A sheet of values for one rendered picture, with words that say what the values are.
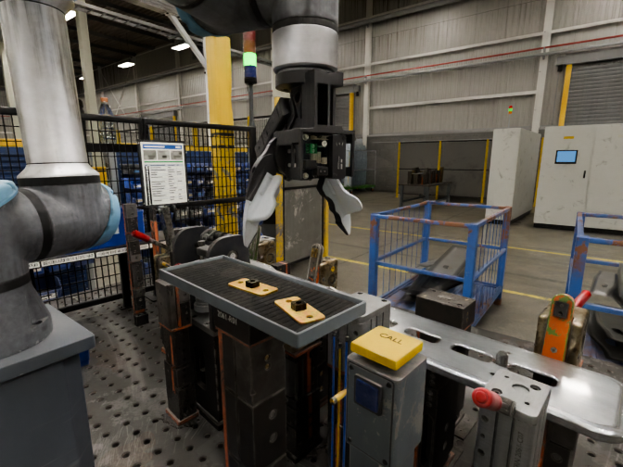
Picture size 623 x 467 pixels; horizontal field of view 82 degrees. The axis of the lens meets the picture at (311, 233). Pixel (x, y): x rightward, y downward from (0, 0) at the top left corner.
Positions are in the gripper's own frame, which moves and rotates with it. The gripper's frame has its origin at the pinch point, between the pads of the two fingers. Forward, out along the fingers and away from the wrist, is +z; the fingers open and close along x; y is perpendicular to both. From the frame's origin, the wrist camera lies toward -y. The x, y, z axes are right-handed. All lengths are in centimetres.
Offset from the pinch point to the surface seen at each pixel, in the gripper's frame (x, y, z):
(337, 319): 2.9, 5.3, 9.7
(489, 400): 9.3, 22.5, 12.9
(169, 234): -4, -82, 14
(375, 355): 1.8, 14.0, 10.1
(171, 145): 9, -145, -17
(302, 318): -1.1, 3.1, 9.5
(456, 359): 31.7, 2.5, 25.8
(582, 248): 205, -50, 38
